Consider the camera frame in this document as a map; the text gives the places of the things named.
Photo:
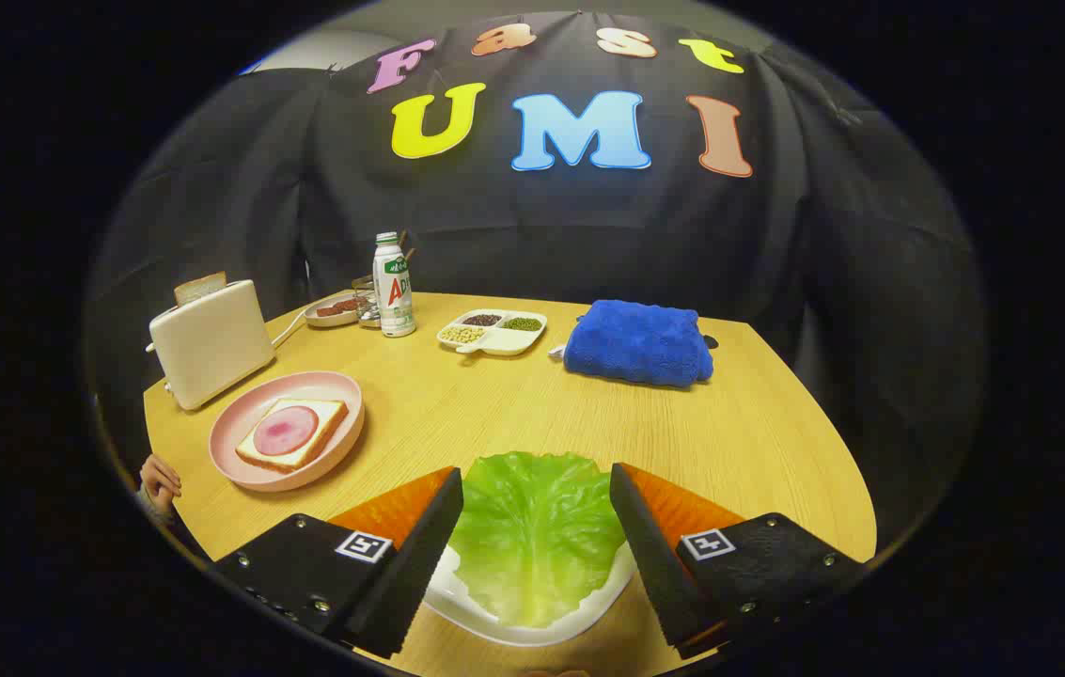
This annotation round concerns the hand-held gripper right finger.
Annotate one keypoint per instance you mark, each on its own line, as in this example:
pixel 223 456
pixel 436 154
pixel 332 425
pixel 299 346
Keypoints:
pixel 654 555

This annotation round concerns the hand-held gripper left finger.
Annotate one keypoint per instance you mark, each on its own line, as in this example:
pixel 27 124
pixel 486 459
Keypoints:
pixel 419 555

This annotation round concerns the green lettuce leaf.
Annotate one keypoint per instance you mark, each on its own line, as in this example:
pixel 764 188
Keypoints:
pixel 537 536

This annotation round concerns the toasted bread slice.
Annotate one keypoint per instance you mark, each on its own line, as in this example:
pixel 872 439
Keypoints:
pixel 200 287

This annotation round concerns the white plate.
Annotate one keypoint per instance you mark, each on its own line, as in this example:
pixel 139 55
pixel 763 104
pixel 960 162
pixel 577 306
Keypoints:
pixel 457 602

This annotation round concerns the white bread slice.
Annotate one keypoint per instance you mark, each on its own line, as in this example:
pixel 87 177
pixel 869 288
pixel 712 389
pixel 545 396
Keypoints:
pixel 325 418

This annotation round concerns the pink plate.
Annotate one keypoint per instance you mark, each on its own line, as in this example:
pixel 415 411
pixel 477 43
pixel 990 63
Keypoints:
pixel 335 395

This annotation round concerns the pink ham slice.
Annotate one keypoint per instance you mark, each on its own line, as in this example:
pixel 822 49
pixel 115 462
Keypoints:
pixel 286 431

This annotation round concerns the blue towel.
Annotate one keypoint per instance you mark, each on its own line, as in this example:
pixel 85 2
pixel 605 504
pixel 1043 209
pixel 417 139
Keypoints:
pixel 635 343

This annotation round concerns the yellow beans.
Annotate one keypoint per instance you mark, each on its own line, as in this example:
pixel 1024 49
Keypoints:
pixel 462 335

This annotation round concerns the white divided dish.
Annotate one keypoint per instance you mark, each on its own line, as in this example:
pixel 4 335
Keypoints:
pixel 509 343

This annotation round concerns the dark beans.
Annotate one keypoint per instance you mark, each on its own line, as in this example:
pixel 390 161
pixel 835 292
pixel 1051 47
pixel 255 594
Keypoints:
pixel 482 320

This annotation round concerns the small beige plate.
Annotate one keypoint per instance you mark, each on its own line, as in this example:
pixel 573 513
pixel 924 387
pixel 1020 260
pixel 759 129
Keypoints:
pixel 325 320

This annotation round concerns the green beans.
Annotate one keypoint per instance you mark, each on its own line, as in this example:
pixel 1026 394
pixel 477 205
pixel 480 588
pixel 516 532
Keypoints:
pixel 523 323

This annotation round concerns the glass jar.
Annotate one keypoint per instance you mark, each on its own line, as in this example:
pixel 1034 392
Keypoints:
pixel 366 303

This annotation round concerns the white drink bottle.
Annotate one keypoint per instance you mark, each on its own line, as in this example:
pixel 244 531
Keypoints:
pixel 394 296

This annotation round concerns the red meat pieces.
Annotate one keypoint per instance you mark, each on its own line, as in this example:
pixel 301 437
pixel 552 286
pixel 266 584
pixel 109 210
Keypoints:
pixel 336 307

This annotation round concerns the white toaster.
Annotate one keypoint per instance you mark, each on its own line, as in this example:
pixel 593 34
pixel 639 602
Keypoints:
pixel 212 348

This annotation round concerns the brown stick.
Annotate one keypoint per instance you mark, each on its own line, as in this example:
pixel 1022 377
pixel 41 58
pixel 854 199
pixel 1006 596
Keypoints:
pixel 406 246

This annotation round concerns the black backdrop cloth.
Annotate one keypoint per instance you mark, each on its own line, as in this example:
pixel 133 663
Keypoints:
pixel 541 226

